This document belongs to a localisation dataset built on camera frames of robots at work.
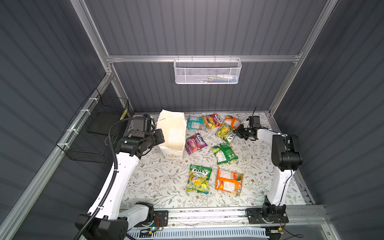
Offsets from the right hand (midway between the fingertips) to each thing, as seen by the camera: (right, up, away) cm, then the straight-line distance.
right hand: (235, 131), depth 104 cm
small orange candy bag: (-1, +7, +7) cm, 10 cm away
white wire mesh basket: (-19, +50, +20) cm, 57 cm away
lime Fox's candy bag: (-26, -26, -20) cm, 42 cm away
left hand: (-45, -1, -30) cm, 54 cm away
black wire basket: (-81, -1, -32) cm, 87 cm away
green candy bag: (-10, -14, -10) cm, 20 cm away
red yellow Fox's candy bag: (-15, +8, +8) cm, 19 cm away
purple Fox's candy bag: (-29, -8, -5) cm, 30 cm away
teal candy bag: (-28, +7, +8) cm, 30 cm away
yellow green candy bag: (-7, 0, 0) cm, 7 cm away
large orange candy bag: (-9, -28, -21) cm, 36 cm away
